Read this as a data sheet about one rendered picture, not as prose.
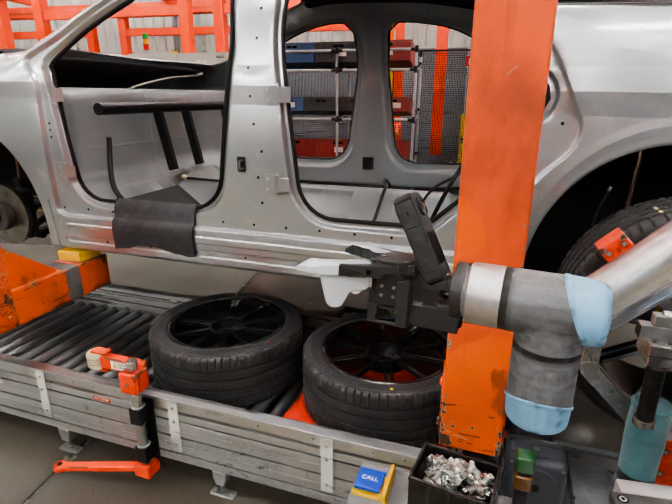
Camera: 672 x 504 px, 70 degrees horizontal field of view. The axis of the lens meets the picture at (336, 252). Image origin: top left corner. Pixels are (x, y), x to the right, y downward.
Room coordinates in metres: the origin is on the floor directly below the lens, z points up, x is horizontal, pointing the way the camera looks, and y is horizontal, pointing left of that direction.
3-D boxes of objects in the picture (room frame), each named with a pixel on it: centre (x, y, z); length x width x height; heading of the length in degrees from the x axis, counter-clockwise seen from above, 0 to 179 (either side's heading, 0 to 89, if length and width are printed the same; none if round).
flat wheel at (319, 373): (1.67, -0.20, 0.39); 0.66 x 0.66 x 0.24
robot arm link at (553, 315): (0.50, -0.25, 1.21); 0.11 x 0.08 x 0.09; 64
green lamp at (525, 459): (0.90, -0.44, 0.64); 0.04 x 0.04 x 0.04; 71
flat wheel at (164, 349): (1.90, 0.48, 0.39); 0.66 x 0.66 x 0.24
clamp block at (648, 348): (0.92, -0.69, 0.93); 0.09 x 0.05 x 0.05; 161
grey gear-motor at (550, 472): (1.34, -0.67, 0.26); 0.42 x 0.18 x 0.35; 161
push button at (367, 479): (1.02, -0.09, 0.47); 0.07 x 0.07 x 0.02; 71
